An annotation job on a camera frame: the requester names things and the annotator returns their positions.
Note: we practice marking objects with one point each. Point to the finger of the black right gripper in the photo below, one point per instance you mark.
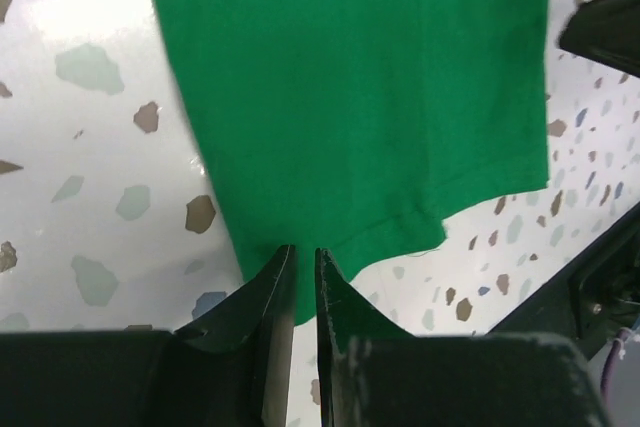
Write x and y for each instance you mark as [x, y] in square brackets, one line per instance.
[606, 32]

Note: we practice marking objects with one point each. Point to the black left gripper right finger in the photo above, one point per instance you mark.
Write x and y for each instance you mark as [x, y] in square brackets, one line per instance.
[374, 373]

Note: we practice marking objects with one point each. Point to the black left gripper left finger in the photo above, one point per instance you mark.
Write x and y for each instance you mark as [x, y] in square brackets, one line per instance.
[228, 367]

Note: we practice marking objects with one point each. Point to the green t shirt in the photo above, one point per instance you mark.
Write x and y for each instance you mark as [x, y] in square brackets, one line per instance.
[358, 126]

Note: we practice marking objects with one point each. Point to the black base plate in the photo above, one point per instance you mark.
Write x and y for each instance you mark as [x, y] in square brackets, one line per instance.
[592, 295]

